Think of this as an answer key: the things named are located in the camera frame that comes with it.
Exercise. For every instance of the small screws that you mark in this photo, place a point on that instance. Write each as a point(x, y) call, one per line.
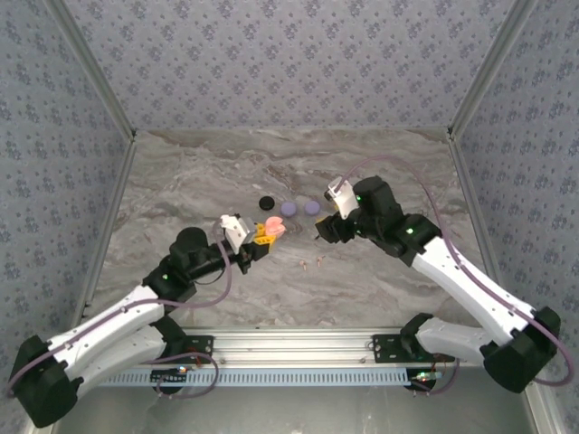
point(301, 263)

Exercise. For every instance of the black controller bracket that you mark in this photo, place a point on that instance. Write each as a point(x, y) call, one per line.
point(169, 380)
point(423, 382)

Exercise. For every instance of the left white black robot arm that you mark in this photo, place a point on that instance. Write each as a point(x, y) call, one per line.
point(113, 316)

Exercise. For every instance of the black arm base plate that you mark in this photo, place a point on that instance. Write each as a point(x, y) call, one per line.
point(203, 346)
point(384, 348)

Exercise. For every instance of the pink round earbud case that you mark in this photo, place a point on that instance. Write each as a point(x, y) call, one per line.
point(276, 226)

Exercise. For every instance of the purple round earbud case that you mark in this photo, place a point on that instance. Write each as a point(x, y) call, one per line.
point(311, 207)
point(288, 208)

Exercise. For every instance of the aluminium side rail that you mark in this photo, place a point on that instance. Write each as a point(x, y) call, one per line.
point(110, 217)
point(476, 217)

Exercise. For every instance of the aluminium corner post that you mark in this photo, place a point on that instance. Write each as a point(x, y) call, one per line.
point(490, 68)
point(96, 68)

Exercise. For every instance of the black round earbud case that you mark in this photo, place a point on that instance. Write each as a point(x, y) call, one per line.
point(267, 203)

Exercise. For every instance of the aluminium mounting rail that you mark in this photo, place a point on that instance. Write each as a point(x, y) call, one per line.
point(289, 346)

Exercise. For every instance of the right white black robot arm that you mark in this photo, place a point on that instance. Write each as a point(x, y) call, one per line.
point(470, 285)

